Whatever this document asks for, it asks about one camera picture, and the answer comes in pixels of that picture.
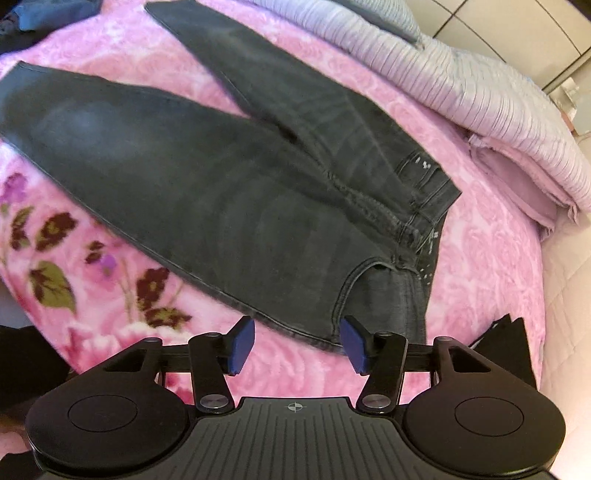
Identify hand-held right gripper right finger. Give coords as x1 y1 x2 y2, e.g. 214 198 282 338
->
338 315 492 412

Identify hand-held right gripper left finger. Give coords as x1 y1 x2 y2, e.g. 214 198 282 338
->
99 316 257 412

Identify black garment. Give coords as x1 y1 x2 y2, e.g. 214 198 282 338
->
470 314 539 391

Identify dark grey jeans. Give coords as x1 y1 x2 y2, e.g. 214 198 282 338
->
0 0 462 356

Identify pink floral blanket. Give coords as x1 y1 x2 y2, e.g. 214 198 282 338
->
0 0 548 407

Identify white quilted mattress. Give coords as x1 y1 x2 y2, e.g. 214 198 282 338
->
538 222 591 416

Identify lilac ribbed quilt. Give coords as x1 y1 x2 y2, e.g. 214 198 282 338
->
252 0 591 236

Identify grey ribbed pillow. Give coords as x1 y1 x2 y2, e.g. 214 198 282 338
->
365 0 423 44

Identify white wardrobe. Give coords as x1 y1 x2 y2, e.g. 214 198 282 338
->
418 0 591 93

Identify blue jeans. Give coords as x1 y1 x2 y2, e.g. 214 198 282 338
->
9 0 105 33

